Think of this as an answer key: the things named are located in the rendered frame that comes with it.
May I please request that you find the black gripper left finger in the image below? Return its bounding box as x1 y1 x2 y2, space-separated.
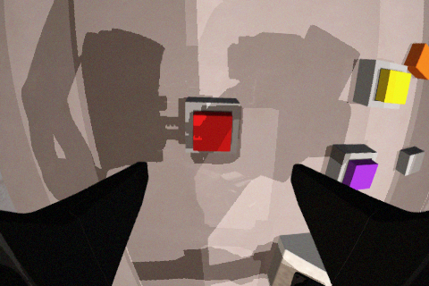
0 162 149 286

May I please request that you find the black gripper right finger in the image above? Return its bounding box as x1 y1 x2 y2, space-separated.
290 164 429 286

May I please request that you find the purple button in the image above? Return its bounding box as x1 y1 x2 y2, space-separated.
325 144 379 190

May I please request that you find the orange block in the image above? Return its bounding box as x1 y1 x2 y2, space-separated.
404 43 429 80

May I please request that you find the red button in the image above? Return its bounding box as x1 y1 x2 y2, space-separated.
185 97 240 154

